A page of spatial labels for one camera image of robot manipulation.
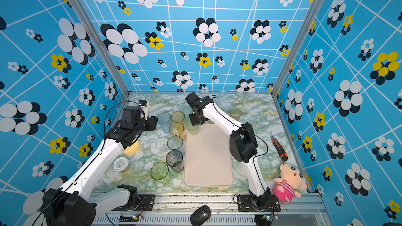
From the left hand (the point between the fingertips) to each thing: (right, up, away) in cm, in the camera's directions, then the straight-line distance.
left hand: (153, 117), depth 81 cm
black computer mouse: (+26, -43, -12) cm, 51 cm away
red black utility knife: (+72, -21, +7) cm, 75 cm away
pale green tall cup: (+21, -8, +8) cm, 24 cm away
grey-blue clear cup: (+9, -16, +11) cm, 21 cm away
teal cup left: (+16, +3, +21) cm, 27 cm away
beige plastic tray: (+28, -25, +6) cm, 38 cm away
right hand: (+23, -3, +11) cm, 26 cm away
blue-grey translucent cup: (+2, -2, +14) cm, 14 cm away
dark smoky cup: (+11, -22, 0) cm, 25 cm away
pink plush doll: (+69, -29, -8) cm, 75 cm away
